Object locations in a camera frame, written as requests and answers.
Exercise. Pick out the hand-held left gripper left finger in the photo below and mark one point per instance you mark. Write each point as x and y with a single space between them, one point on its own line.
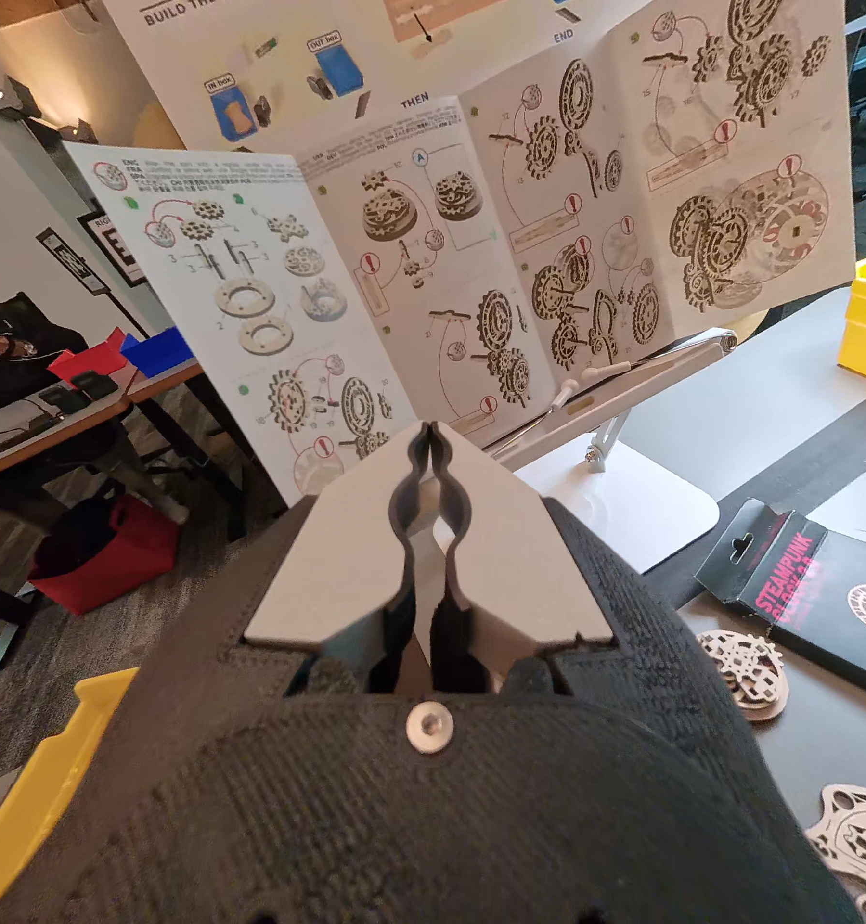
332 570

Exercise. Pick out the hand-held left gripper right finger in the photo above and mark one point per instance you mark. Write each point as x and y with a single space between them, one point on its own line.
534 570

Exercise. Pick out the white metal stand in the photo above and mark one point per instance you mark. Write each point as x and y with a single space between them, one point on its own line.
620 520

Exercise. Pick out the small stacked wooden gear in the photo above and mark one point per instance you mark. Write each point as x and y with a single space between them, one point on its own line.
747 671

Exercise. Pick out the blue plastic tray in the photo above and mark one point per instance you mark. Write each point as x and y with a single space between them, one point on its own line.
158 354

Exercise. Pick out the black puzzle box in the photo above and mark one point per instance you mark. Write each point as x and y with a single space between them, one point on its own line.
823 613

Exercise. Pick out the wood-edged grey table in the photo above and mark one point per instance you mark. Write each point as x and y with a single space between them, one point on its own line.
57 433

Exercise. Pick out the red plastic tray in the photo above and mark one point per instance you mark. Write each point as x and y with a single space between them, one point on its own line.
86 357

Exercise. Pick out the printed instruction sheet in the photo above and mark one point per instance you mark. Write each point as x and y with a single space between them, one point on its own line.
404 252

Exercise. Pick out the yellow flat object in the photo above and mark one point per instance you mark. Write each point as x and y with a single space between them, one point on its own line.
35 787

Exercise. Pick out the black framed white sign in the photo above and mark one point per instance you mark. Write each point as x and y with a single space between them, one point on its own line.
119 249

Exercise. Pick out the small sign on pole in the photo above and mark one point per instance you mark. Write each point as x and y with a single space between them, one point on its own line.
68 256

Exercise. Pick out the ornate wooden teardrop piece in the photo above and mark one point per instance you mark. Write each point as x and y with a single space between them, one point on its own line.
859 844

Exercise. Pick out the white instruction poster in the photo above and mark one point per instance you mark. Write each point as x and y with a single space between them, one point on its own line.
187 58

